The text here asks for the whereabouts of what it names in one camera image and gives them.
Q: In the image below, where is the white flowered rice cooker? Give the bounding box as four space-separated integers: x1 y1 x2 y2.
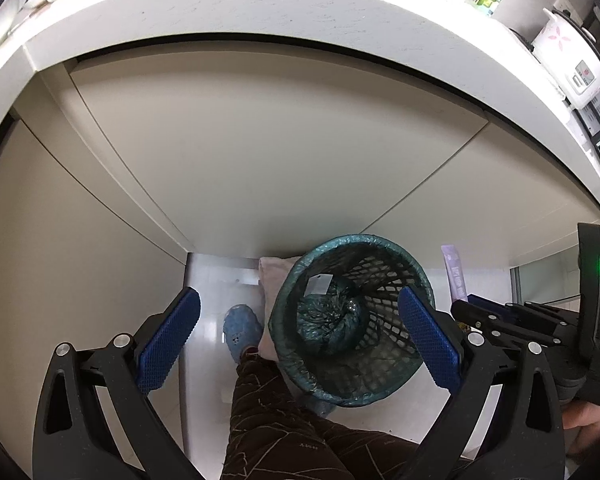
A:
530 7 600 111

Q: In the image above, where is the beige cabinet door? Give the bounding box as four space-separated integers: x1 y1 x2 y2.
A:
374 124 600 267
69 57 489 255
0 119 189 463

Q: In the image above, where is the person's right hand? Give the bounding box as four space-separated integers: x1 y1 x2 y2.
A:
562 401 600 432

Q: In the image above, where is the person's brown trouser leg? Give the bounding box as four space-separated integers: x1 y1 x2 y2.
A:
220 347 433 480

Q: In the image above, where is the green plastic bin liner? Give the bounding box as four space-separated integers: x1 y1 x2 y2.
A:
269 234 436 407

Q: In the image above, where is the purple tube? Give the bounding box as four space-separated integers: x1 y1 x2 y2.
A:
440 244 469 302

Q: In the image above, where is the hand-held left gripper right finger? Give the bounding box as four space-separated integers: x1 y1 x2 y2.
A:
397 285 566 480

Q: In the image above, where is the small white paper scrap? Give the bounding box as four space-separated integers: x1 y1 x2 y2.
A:
305 274 334 295

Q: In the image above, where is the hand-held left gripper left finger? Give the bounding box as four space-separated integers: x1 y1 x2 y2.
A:
32 287 203 480

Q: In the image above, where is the blue slipper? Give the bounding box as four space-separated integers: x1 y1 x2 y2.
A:
223 304 264 364

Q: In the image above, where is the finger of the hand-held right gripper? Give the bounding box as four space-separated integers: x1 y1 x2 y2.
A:
451 294 518 342
505 301 581 350

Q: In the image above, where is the green mesh waste basket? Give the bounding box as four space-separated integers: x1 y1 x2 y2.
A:
269 234 436 407

